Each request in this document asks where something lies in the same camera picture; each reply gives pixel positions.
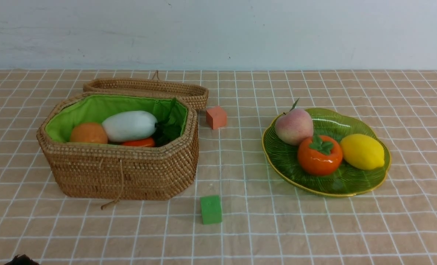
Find orange toy carrot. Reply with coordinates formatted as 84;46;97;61
121;137;156;148

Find pink toy peach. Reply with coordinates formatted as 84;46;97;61
275;98;314;146

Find white toy radish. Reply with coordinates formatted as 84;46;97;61
102;98;182;146

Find orange toy persimmon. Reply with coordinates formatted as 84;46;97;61
297;134;343;176

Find brown toy potato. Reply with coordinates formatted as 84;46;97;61
70;122;108;144

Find yellow toy lemon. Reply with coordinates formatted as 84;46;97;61
339;134;385;170

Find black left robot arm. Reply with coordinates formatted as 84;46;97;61
4;254;40;265

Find orange foam cube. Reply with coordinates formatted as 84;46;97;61
205;106;228;130

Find woven rattan basket lid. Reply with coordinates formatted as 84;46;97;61
83;70;209;110

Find green foam cube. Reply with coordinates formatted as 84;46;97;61
200;195;223;225

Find checkered beige tablecloth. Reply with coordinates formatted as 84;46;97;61
0;70;437;265

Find green leaf-shaped glass plate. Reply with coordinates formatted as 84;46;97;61
261;108;392;197

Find woven rattan basket green lining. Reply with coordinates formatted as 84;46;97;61
37;92;200;201

